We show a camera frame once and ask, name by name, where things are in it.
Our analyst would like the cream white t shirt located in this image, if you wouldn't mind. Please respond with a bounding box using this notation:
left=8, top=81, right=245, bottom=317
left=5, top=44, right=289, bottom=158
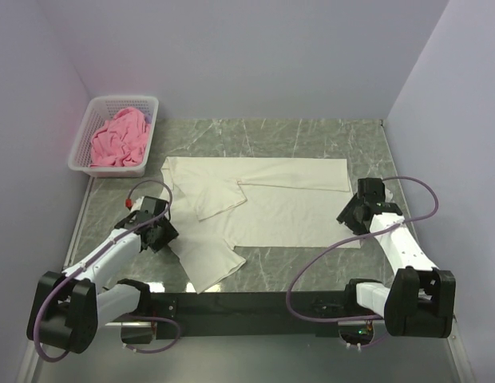
left=161, top=156, right=353, bottom=293

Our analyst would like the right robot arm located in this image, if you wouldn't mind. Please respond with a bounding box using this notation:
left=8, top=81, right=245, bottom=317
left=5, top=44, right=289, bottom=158
left=337, top=178, right=456, bottom=338

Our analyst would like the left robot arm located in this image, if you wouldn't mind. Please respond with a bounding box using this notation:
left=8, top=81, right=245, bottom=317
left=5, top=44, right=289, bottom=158
left=26, top=197, right=178, bottom=353

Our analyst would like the pink t shirt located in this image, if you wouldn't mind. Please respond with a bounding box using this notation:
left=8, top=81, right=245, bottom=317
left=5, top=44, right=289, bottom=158
left=90, top=107, right=151, bottom=168

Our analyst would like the white plastic laundry basket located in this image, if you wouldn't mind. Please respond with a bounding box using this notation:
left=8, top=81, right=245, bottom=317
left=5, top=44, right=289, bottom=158
left=68, top=95, right=159, bottom=178

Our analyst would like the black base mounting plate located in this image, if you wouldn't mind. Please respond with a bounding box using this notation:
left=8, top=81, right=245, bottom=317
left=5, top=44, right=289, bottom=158
left=141, top=291, right=372, bottom=338

